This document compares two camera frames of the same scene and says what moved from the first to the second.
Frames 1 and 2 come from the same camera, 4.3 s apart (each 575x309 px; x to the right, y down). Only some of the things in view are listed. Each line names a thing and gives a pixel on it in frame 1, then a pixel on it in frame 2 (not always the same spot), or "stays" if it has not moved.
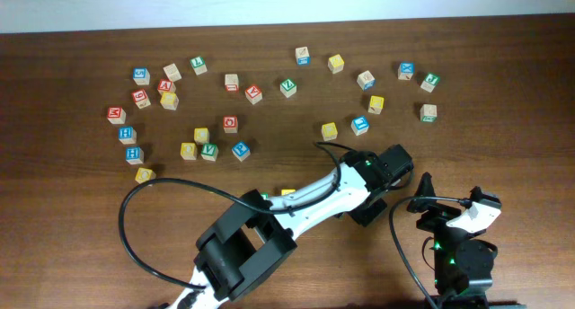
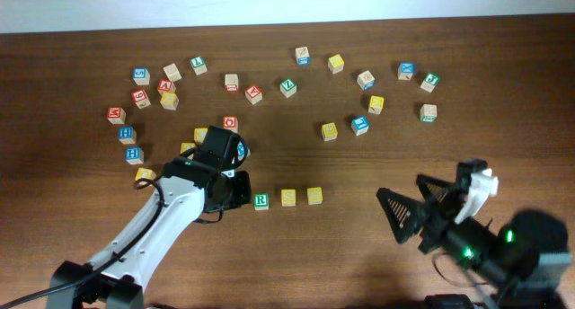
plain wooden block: [172, 72] stays
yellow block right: [375, 104] stays
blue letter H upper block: [127, 135] stays
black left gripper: [366, 217] → [243, 193]
